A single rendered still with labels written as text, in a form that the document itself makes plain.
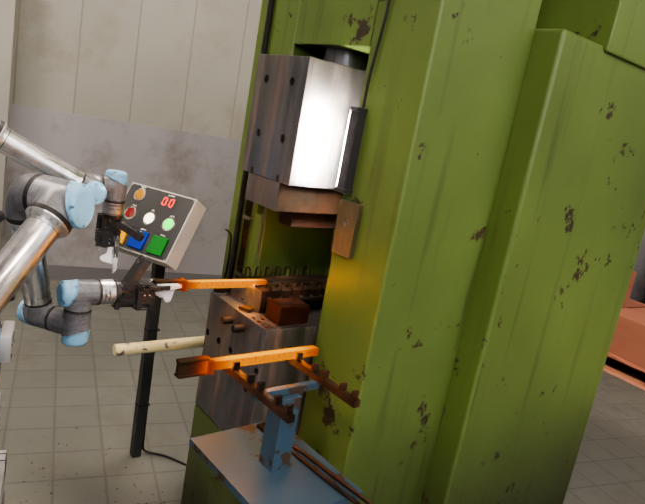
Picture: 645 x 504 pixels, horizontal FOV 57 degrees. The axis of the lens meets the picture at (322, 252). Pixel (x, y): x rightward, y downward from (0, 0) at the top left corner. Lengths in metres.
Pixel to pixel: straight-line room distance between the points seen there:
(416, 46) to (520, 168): 0.54
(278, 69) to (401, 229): 0.68
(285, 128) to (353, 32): 0.37
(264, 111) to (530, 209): 0.94
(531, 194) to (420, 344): 0.60
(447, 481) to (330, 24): 1.63
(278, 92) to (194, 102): 3.04
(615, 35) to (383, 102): 0.83
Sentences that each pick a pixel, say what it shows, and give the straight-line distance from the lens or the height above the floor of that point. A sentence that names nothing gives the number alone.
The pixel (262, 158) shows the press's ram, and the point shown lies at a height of 1.42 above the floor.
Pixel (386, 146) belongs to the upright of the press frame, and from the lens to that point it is 1.80.
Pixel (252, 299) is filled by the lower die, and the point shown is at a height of 0.95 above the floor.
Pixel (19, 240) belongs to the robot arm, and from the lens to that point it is 1.60.
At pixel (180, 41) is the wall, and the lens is 5.02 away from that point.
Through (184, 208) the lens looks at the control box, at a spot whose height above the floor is 1.16.
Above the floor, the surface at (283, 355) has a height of 0.93.
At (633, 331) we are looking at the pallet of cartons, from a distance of 5.41.
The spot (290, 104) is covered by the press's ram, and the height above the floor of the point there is 1.61.
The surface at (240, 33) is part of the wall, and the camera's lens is 5.12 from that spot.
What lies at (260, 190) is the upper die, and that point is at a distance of 2.06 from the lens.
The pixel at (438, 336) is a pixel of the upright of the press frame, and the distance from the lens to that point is 2.07.
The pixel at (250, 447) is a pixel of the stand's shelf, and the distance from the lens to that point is 1.78.
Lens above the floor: 1.59
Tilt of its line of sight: 12 degrees down
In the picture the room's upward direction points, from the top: 10 degrees clockwise
